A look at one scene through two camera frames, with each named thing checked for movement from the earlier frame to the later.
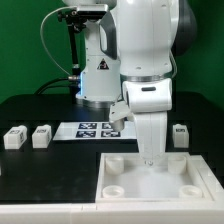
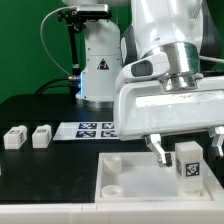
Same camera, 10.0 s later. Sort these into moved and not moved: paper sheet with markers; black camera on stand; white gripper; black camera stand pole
Moved: white gripper
Not moved: black camera on stand; black camera stand pole; paper sheet with markers
